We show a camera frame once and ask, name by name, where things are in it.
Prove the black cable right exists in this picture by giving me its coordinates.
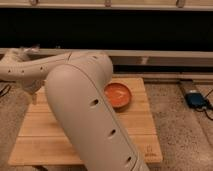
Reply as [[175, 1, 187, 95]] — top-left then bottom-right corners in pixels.
[[196, 88, 213, 122]]

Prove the black cable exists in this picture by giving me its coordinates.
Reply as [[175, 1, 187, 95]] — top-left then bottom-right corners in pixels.
[[0, 83, 12, 98], [196, 88, 213, 122]]

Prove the orange bowl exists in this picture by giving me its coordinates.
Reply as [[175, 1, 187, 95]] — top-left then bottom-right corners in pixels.
[[104, 83, 132, 108]]

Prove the blue power box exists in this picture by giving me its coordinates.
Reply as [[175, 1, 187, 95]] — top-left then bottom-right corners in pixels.
[[185, 93, 207, 108]]

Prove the black cable left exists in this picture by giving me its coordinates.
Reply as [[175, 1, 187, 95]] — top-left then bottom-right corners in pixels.
[[0, 83, 12, 98]]

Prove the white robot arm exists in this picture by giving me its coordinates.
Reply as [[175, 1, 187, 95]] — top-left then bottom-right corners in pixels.
[[0, 48, 150, 171]]

